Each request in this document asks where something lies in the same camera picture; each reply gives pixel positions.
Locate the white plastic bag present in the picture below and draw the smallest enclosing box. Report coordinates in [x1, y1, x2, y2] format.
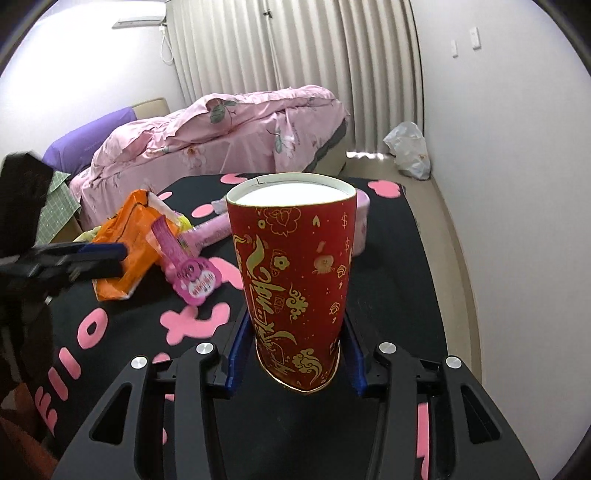
[383, 121, 432, 180]

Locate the pink floral duvet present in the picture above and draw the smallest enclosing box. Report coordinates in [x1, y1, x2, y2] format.
[90, 84, 349, 181]

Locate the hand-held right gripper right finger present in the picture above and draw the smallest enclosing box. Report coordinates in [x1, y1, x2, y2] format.
[339, 314, 541, 480]

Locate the black tablecloth with pink print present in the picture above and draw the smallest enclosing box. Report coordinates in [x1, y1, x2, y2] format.
[0, 173, 451, 480]

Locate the small pink cup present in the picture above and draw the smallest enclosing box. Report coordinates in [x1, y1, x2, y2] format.
[355, 191, 373, 256]

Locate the pink hang-tag wrapper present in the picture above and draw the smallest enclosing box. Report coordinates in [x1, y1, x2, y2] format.
[147, 220, 221, 306]

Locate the white pleated curtain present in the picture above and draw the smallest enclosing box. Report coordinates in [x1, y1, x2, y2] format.
[166, 0, 423, 155]

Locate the white air conditioner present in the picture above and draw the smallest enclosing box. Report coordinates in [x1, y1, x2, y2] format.
[112, 2, 168, 29]

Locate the green checkered cloth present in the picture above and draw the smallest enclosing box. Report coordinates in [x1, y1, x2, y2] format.
[39, 171, 84, 245]

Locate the pink caterpillar toy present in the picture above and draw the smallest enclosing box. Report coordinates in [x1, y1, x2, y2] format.
[181, 215, 232, 257]

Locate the bed with pink floral sheet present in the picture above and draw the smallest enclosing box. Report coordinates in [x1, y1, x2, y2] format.
[69, 84, 351, 217]

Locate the beige headboard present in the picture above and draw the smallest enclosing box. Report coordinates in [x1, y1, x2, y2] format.
[131, 97, 171, 121]

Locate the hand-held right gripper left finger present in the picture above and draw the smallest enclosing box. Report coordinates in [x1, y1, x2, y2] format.
[51, 302, 257, 480]

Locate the purple pillow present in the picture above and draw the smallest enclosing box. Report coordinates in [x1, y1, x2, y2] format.
[44, 107, 137, 171]

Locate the red paper cup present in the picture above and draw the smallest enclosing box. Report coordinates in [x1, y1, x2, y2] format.
[225, 172, 358, 393]

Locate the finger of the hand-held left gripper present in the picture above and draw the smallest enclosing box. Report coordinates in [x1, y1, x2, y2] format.
[32, 258, 124, 296]
[28, 242, 129, 266]

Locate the orange snack bag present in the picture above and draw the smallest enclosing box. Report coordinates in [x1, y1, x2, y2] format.
[92, 189, 192, 303]

